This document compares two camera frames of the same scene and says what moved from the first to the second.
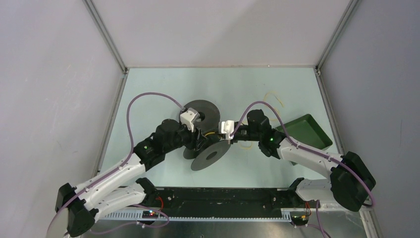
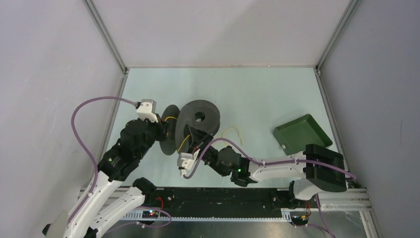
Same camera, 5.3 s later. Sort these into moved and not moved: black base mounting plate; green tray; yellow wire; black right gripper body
Moved: yellow wire; black right gripper body
Not moved: green tray; black base mounting plate
